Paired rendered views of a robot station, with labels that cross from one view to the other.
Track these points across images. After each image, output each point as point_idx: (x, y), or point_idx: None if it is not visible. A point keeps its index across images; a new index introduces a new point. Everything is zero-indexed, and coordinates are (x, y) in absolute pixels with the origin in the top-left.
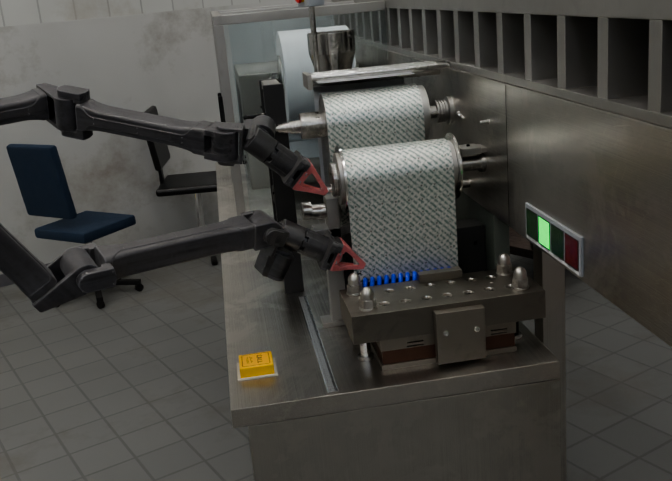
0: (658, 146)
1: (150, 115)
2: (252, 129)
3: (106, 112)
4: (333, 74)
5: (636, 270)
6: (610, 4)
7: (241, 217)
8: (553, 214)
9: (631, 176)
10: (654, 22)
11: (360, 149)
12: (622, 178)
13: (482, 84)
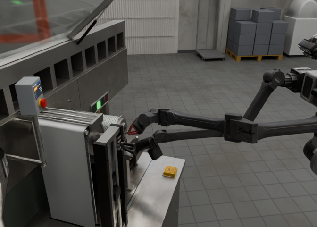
0: (119, 56)
1: (195, 116)
2: (153, 112)
3: (215, 118)
4: (87, 113)
5: (117, 82)
6: (108, 35)
7: (168, 131)
8: (99, 97)
9: (115, 66)
10: (115, 35)
11: (112, 116)
12: (114, 68)
13: (62, 90)
